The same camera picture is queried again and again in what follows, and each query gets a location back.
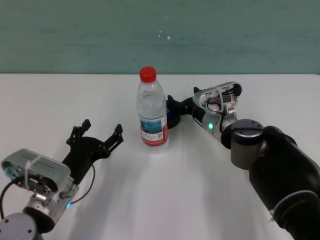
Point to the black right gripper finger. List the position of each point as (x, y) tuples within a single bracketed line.
[(195, 90), (175, 105)]

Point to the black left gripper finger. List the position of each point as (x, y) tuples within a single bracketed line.
[(77, 132), (115, 140)]

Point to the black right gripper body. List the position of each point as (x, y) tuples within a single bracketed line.
[(188, 106)]

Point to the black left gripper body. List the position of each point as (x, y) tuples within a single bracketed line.
[(83, 155)]

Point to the blue push button black base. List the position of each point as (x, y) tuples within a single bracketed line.
[(173, 122)]

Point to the right robot arm silver black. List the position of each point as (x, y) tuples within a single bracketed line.
[(270, 155)]

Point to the left robot arm silver black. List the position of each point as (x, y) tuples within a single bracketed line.
[(37, 212)]

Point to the clear water bottle red cap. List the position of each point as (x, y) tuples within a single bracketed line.
[(152, 112)]

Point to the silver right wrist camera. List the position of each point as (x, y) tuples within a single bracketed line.
[(215, 92)]

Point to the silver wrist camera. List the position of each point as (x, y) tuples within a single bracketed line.
[(47, 165), (215, 92)]

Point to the white zip tie right camera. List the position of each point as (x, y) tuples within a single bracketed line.
[(221, 98)]

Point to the white zip tie camera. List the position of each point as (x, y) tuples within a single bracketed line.
[(28, 170), (221, 98)]

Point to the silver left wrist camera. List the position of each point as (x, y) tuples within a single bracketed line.
[(47, 165)]

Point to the white zip tie left camera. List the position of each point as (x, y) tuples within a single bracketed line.
[(28, 170)]

